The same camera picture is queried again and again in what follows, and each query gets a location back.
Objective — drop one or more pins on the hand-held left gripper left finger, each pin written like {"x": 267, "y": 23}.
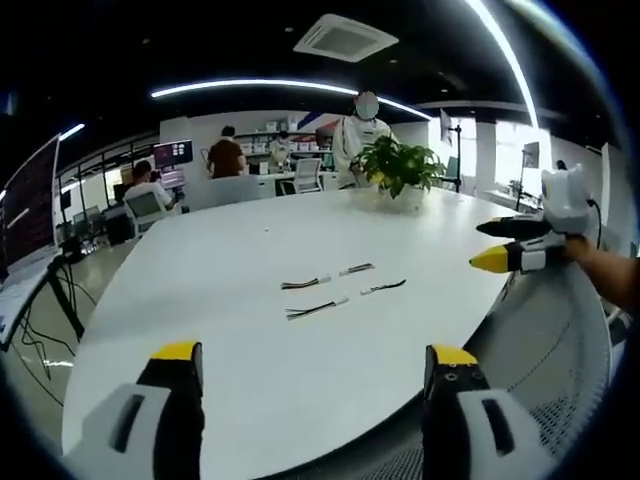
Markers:
{"x": 145, "y": 425}

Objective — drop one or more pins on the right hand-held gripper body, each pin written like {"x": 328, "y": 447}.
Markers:
{"x": 565, "y": 205}

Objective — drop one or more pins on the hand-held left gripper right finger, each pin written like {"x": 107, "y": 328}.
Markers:
{"x": 465, "y": 430}

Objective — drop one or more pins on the black monitor stand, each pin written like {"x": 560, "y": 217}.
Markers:
{"x": 456, "y": 150}

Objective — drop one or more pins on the grey mesh office chair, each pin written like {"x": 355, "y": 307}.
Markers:
{"x": 550, "y": 350}

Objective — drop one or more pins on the green potted plant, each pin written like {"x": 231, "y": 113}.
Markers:
{"x": 400, "y": 162}

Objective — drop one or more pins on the curved ceiling light strip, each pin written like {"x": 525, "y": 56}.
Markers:
{"x": 510, "y": 60}

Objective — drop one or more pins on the white side desk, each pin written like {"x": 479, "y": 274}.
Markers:
{"x": 22, "y": 295}

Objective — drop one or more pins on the white office chair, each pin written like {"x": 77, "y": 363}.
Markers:
{"x": 145, "y": 210}
{"x": 306, "y": 175}

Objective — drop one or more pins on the large computer monitor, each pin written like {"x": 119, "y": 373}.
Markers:
{"x": 30, "y": 205}

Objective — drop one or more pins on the ceiling air conditioner vent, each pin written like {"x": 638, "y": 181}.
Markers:
{"x": 345, "y": 37}

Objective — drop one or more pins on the long ceiling light strip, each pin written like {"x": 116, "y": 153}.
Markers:
{"x": 260, "y": 84}

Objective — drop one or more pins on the short ceiling light strip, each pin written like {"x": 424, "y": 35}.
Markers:
{"x": 71, "y": 131}

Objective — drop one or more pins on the pink wall screen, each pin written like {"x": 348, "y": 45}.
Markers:
{"x": 173, "y": 154}

